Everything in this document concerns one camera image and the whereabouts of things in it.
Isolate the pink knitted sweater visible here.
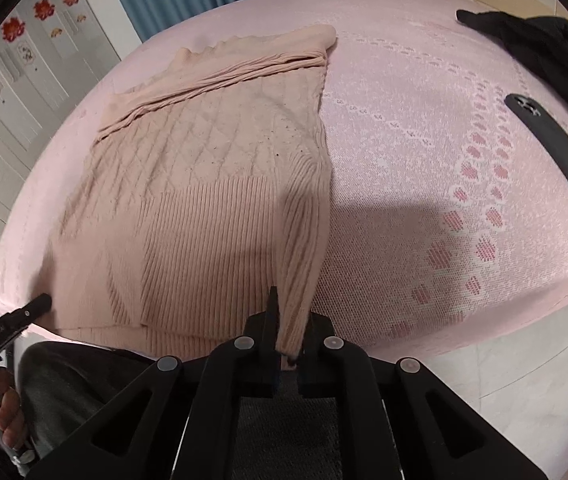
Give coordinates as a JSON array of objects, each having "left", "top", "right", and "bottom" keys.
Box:
[{"left": 42, "top": 25, "right": 336, "bottom": 359}]

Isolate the person's left hand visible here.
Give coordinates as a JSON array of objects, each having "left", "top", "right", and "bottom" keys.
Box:
[{"left": 0, "top": 367, "right": 28, "bottom": 451}]

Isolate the grey trousers leg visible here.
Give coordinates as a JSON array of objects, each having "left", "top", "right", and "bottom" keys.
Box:
[{"left": 17, "top": 341, "right": 155, "bottom": 457}]

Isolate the pink patterned bed sheet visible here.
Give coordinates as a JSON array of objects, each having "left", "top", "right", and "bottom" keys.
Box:
[{"left": 0, "top": 0, "right": 568, "bottom": 356}]

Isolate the white wardrobe with flower stickers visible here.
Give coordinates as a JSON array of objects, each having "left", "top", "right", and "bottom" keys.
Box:
[{"left": 0, "top": 0, "right": 120, "bottom": 238}]

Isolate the black smartphone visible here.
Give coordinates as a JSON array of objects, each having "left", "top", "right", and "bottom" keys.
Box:
[{"left": 504, "top": 93, "right": 568, "bottom": 181}]

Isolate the black garment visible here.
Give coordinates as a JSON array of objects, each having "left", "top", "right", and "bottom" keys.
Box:
[{"left": 456, "top": 10, "right": 568, "bottom": 104}]

